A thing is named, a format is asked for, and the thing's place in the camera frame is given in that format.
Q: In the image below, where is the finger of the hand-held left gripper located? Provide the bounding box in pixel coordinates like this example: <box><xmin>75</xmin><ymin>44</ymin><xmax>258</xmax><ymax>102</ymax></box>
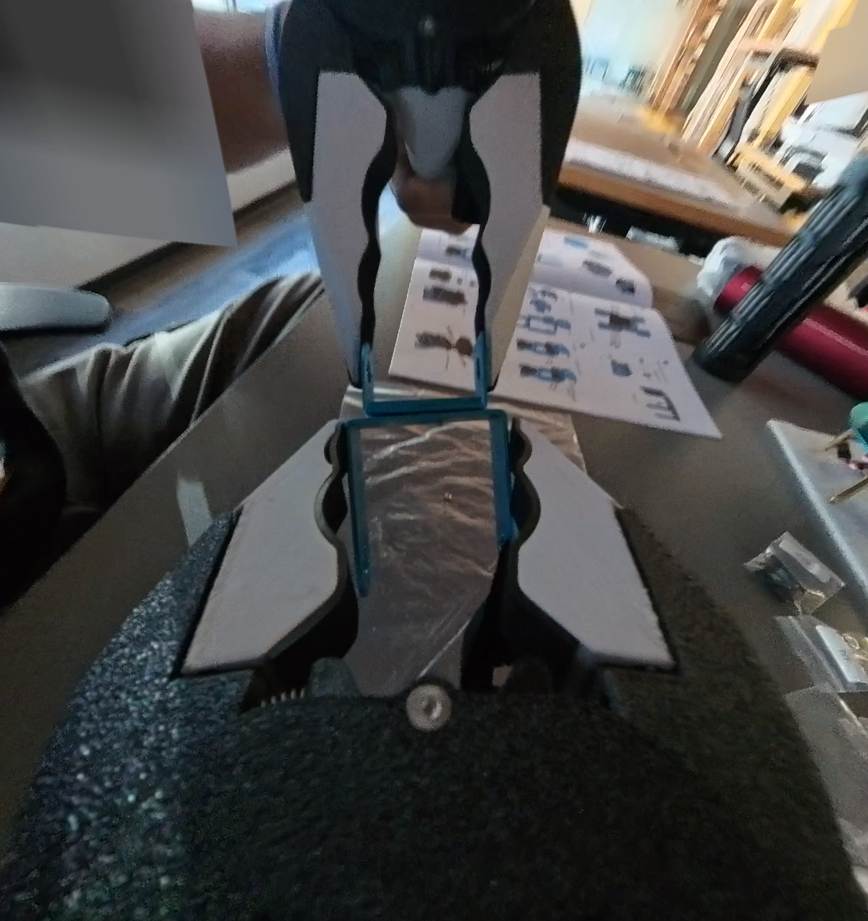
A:
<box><xmin>470</xmin><ymin>71</ymin><xmax>547</xmax><ymax>395</ymax></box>
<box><xmin>310</xmin><ymin>71</ymin><xmax>393</xmax><ymax>390</ymax></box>

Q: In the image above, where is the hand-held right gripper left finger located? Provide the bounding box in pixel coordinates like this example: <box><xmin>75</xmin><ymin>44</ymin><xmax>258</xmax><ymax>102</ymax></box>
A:
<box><xmin>179</xmin><ymin>421</ymin><xmax>366</xmax><ymax>677</ymax></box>

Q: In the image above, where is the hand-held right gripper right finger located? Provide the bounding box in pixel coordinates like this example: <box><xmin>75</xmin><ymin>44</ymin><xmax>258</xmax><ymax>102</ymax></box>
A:
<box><xmin>488</xmin><ymin>419</ymin><xmax>677</xmax><ymax>670</ymax></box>

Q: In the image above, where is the blue metal U bracket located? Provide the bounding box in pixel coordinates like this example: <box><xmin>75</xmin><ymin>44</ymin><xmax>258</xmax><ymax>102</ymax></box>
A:
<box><xmin>339</xmin><ymin>412</ymin><xmax>517</xmax><ymax>600</ymax></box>
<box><xmin>357</xmin><ymin>334</ymin><xmax>494</xmax><ymax>420</ymax></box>

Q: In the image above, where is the red electric screwdriver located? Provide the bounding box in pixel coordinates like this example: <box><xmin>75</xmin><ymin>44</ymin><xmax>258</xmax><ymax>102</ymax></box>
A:
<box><xmin>713</xmin><ymin>265</ymin><xmax>868</xmax><ymax>398</ymax></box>

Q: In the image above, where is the person's left hand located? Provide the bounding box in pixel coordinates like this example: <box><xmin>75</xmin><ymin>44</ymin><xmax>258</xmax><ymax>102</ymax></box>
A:
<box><xmin>391</xmin><ymin>171</ymin><xmax>478</xmax><ymax>235</ymax></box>

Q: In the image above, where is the wooden side table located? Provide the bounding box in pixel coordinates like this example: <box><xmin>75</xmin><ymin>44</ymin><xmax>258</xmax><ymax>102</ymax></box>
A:
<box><xmin>555</xmin><ymin>94</ymin><xmax>818</xmax><ymax>247</ymax></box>

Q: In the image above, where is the white instruction manual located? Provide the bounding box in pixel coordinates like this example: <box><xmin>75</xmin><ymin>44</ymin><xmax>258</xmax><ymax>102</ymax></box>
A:
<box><xmin>389</xmin><ymin>229</ymin><xmax>723</xmax><ymax>440</ymax></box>

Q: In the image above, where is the clear plastic sheet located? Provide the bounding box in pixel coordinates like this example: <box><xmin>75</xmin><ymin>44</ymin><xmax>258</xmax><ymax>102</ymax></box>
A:
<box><xmin>336</xmin><ymin>385</ymin><xmax>589</xmax><ymax>695</ymax></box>

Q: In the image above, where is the white crumpled wrap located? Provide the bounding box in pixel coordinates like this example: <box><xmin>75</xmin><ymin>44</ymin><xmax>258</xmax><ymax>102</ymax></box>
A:
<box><xmin>695</xmin><ymin>236</ymin><xmax>760</xmax><ymax>305</ymax></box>

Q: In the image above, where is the person's khaki trouser leg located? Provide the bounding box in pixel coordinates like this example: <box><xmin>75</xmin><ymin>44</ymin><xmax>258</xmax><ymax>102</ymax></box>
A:
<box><xmin>16</xmin><ymin>272</ymin><xmax>328</xmax><ymax>520</ymax></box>

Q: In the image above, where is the grey foam mat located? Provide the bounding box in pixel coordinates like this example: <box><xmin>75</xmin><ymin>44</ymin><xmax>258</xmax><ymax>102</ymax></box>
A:
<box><xmin>765</xmin><ymin>419</ymin><xmax>868</xmax><ymax>627</ymax></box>

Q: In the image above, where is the background shelving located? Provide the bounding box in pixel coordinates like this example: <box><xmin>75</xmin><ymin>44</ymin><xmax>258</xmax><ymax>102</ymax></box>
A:
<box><xmin>650</xmin><ymin>0</ymin><xmax>868</xmax><ymax>211</ymax></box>

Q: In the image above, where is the pile of small screw bags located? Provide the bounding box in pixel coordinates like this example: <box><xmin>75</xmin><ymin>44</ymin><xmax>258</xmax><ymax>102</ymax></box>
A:
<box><xmin>743</xmin><ymin>531</ymin><xmax>868</xmax><ymax>921</ymax></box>

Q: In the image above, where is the brass standoff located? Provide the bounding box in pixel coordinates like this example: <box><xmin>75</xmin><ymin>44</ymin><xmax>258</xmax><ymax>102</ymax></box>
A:
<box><xmin>828</xmin><ymin>460</ymin><xmax>868</xmax><ymax>505</ymax></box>

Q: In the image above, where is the dark ribbed bottle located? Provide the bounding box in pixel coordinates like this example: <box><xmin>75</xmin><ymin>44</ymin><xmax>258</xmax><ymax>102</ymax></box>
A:
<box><xmin>691</xmin><ymin>153</ymin><xmax>868</xmax><ymax>384</ymax></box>

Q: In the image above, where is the grey chair armrest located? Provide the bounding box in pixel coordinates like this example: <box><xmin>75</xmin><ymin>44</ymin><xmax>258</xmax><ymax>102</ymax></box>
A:
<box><xmin>0</xmin><ymin>282</ymin><xmax>112</xmax><ymax>333</ymax></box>

